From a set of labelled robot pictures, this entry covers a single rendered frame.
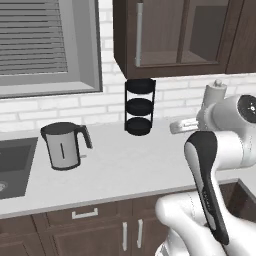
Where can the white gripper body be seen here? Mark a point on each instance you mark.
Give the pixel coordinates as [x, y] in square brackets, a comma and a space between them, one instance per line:
[184, 126]

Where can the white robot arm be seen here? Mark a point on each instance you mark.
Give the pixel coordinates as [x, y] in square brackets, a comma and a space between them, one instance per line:
[233, 146]

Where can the dark wood corner base cupboard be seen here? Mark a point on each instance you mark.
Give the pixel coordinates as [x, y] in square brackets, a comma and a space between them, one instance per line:
[238, 200]

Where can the dark wood base cupboard door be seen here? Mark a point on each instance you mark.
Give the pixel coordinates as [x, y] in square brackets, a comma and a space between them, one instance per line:
[83, 238]
[16, 238]
[148, 230]

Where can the dark wood drawer front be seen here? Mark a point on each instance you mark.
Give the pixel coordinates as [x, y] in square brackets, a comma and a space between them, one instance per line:
[106, 210]

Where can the window with grey blinds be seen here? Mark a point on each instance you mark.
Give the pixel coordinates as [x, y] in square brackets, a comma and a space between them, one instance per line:
[40, 40]

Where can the dark grey sink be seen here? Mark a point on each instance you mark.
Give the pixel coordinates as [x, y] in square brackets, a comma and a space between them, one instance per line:
[15, 166]

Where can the dark wood wall cupboard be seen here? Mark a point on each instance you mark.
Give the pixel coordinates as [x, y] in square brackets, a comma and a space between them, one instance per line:
[240, 36]

